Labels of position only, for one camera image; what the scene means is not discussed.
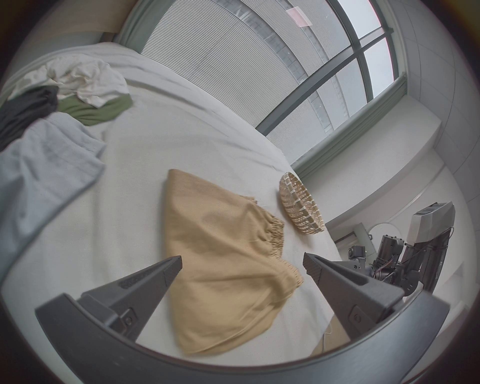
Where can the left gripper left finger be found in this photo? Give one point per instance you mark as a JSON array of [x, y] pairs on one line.
[[135, 300]]

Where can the blue-green curtain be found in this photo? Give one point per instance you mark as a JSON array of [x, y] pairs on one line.
[[138, 26]]

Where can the tan shorts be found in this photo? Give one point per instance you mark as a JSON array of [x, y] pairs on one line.
[[217, 255]]

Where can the window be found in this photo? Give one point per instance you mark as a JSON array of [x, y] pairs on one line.
[[262, 63]]

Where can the white garment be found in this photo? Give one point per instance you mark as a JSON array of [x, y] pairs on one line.
[[97, 82]]

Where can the green garment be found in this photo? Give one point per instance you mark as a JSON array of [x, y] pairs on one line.
[[97, 112]]

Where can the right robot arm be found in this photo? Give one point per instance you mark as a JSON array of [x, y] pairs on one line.
[[431, 225]]

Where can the pale blue garment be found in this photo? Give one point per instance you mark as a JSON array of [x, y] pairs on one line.
[[45, 168]]

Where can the bed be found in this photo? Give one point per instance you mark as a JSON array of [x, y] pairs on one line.
[[187, 131]]

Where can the round woven basket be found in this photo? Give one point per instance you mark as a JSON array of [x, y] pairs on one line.
[[300, 202]]

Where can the black garment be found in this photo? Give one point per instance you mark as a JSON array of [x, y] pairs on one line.
[[26, 112]]

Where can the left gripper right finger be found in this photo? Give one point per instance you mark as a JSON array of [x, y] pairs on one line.
[[352, 300]]

